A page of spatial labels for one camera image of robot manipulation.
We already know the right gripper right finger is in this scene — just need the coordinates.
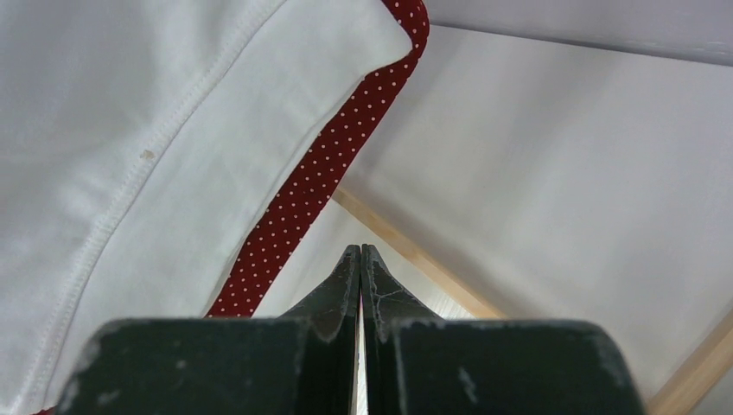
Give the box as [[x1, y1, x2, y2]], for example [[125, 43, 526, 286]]
[[360, 244, 441, 343]]

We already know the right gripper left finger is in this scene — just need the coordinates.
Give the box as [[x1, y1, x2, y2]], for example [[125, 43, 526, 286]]
[[280, 245, 361, 344]]

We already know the red polka dot skirt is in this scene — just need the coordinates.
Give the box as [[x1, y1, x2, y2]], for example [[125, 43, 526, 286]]
[[205, 0, 430, 318]]

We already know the white garment on rack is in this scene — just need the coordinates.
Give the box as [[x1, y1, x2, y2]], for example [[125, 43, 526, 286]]
[[1, 1, 412, 414]]

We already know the wooden clothes rack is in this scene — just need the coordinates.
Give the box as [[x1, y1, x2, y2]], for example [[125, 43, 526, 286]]
[[331, 186, 732, 414]]

